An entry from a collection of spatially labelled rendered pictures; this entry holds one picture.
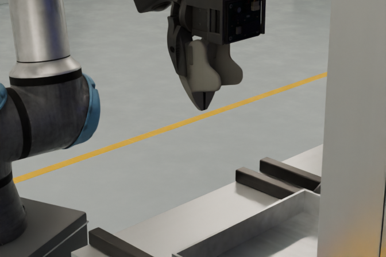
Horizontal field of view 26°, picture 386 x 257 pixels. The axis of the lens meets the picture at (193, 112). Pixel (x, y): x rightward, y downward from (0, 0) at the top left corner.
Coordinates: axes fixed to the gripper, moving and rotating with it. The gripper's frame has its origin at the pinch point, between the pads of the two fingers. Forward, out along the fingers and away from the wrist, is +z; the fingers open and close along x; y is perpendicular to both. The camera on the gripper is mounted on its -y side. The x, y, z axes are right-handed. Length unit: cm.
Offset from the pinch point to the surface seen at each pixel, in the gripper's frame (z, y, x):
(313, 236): 21.3, 7.2, 14.6
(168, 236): 21.6, -6.5, 0.9
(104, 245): 20.4, -8.9, -8.2
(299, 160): 21.6, -10.5, 33.7
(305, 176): 19.6, -3.1, 25.9
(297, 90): 110, -198, 271
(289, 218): 21.3, 1.7, 16.2
